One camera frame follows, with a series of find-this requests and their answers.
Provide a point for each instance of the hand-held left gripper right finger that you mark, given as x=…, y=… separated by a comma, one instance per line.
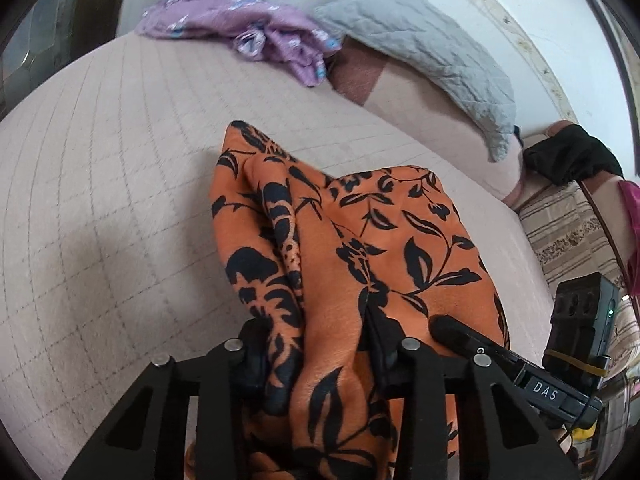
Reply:
x=386, y=360

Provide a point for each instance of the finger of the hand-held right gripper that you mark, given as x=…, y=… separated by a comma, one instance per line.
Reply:
x=455, y=331

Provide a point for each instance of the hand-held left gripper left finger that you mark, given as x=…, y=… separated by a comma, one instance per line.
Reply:
x=252, y=360

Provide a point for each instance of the orange black-printed garment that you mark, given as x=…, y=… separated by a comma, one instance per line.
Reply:
x=350, y=220

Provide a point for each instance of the striped patterned pillow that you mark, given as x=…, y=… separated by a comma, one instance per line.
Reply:
x=570, y=235

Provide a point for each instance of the magenta cloth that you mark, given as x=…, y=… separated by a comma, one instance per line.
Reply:
x=631, y=240

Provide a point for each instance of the black cloth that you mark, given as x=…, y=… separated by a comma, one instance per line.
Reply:
x=570, y=152

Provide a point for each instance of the pink two-tone pillow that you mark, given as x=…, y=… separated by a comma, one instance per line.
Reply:
x=430, y=125

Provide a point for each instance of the pink quilted bed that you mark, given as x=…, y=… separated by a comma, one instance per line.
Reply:
x=125, y=185

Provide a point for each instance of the grey quilted pillow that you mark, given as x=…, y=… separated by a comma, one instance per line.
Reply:
x=425, y=45

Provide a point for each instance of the purple floral cloth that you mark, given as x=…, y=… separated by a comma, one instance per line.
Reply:
x=260, y=30

